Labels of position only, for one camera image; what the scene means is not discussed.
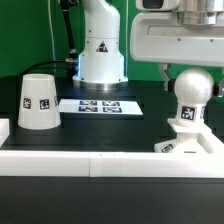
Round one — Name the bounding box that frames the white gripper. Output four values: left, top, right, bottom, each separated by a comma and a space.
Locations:
130, 12, 224, 92

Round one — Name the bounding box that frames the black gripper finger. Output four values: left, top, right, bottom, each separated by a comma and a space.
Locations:
213, 67, 224, 97

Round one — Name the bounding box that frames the white lamp bulb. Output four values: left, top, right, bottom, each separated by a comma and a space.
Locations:
174, 68, 214, 123

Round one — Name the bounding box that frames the white lamp base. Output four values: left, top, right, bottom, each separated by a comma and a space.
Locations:
154, 118, 211, 154

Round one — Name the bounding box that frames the white lamp shade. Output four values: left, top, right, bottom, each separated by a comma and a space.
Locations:
18, 74, 61, 130

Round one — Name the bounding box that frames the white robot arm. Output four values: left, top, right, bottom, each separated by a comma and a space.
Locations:
74, 0, 224, 91

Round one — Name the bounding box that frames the white fiducial marker sheet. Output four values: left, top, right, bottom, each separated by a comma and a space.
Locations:
59, 99, 142, 115

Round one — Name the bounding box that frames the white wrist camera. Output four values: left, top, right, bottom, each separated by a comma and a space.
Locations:
136, 0, 179, 11

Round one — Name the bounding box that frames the black cable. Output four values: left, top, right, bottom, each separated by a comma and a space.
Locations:
19, 0, 79, 76

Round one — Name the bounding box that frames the white cable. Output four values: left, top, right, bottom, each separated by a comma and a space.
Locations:
47, 0, 56, 62

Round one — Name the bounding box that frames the white table border frame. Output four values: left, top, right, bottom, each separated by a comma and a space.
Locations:
0, 119, 224, 178

